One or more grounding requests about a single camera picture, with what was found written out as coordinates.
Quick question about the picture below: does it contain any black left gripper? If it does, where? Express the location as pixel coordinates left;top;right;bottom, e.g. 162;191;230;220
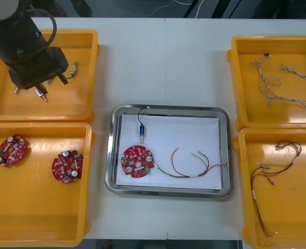
8;47;69;95

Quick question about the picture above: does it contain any pale label metal solenoid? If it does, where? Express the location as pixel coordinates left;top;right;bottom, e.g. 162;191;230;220
64;61;79;78

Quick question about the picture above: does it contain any steel tray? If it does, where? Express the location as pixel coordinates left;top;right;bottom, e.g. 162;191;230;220
104;103;233;199

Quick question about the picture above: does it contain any white floor cable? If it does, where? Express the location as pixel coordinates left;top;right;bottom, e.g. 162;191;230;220
195;0;205;17

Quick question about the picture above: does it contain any white paper sheet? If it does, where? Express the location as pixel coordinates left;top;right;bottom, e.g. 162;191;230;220
115;114;222;190

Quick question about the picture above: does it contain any round red circuit board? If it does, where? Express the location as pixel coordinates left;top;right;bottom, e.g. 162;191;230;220
0;134;31;168
51;149;84;184
120;145;156;179

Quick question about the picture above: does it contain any yellow-orange plastic bin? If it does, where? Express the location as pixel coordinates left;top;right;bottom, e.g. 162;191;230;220
0;29;102;124
227;35;306;132
0;121;96;248
232;127;306;249

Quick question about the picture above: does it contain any red and green-yellow wire harness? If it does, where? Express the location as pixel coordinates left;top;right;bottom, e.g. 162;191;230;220
157;147;228;180
249;141;302;237

